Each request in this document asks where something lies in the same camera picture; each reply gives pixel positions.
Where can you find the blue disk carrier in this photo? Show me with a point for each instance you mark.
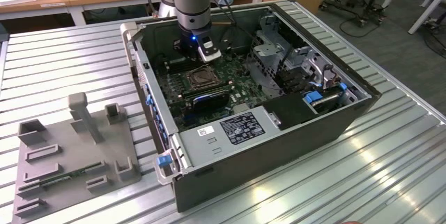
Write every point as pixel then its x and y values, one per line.
pixel 311 98

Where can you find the black PC case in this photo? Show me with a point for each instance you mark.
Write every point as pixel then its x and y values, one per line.
pixel 260 161

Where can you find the CPU with silver top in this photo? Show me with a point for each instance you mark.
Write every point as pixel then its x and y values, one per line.
pixel 203 76

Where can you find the blue case latch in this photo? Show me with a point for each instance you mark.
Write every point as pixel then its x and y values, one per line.
pixel 163 162

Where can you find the small blue clip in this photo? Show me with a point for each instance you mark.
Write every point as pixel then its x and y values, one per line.
pixel 342 86

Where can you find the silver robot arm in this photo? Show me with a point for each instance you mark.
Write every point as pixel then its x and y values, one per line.
pixel 191 2

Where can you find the green RAM stick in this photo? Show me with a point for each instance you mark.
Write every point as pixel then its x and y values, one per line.
pixel 65 177

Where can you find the grey power supply unit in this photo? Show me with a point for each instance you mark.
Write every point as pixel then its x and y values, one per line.
pixel 202 145

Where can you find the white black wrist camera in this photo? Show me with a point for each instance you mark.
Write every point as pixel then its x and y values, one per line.
pixel 208 49

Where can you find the black wheeled stand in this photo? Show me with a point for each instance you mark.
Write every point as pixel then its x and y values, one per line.
pixel 371 10

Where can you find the grey parts rack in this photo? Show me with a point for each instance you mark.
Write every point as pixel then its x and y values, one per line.
pixel 69 153

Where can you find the silver disk bay frame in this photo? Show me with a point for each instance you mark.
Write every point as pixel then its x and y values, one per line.
pixel 315 63

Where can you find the black graphics card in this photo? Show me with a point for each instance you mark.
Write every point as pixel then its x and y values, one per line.
pixel 208 101

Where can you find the perforated metal drive cage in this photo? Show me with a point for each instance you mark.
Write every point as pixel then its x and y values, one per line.
pixel 266 51

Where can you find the CPU socket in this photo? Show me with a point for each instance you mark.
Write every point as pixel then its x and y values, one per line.
pixel 194 87

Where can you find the green motherboard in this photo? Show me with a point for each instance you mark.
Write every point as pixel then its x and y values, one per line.
pixel 243 85

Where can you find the silver chipset heatsink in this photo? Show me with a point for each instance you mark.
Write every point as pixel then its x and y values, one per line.
pixel 242 107

